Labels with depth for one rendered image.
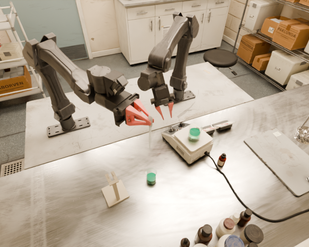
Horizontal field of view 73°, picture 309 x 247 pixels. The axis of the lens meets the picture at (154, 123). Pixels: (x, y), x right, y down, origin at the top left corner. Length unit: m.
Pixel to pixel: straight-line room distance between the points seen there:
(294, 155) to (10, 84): 2.67
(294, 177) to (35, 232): 0.96
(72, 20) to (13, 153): 2.02
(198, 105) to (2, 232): 0.98
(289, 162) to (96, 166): 0.80
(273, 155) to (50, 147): 0.98
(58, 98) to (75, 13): 2.63
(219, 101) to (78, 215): 0.89
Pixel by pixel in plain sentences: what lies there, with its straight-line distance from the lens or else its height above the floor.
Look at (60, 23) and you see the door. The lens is 3.52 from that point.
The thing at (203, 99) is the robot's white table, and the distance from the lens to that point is 1.22.
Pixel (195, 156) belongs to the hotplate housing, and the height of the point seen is 0.95.
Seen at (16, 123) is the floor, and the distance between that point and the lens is 2.80.
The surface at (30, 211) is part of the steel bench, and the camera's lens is 0.90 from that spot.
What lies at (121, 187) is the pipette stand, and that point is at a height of 0.91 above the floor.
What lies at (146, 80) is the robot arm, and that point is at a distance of 0.78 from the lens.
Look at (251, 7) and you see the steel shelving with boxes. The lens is 3.32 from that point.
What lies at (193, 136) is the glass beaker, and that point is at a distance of 0.82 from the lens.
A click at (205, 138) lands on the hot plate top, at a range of 0.88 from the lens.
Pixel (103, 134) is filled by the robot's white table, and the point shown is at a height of 0.90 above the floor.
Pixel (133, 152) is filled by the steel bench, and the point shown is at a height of 0.90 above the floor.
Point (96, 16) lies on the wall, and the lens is 3.56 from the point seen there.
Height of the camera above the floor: 1.63
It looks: 44 degrees down
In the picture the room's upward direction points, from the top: straight up
